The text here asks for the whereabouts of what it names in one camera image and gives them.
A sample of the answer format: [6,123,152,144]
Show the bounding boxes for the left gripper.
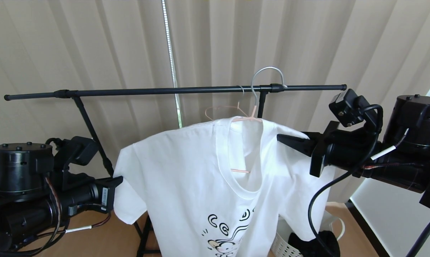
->
[55,176,124,217]

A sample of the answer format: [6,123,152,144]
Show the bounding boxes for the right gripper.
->
[310,121,383,178]

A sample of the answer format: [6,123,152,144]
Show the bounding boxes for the black shorts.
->
[288,230,341,257]

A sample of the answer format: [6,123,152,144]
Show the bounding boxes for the pink clothes hanger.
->
[230,66,287,174]
[204,86,249,121]

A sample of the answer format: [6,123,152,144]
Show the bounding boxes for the white printed t-shirt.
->
[113,116,335,257]

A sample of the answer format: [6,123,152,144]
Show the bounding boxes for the white laundry basket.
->
[271,202,345,257]

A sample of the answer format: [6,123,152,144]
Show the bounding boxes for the black clothes rack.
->
[4,84,348,257]

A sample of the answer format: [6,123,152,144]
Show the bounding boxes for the beige curtain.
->
[0,0,430,204]

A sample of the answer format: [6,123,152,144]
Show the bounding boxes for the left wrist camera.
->
[52,137,99,175]

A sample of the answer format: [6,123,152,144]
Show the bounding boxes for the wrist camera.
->
[329,89,384,133]
[52,137,99,175]

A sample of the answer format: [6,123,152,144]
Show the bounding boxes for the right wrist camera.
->
[329,89,384,133]

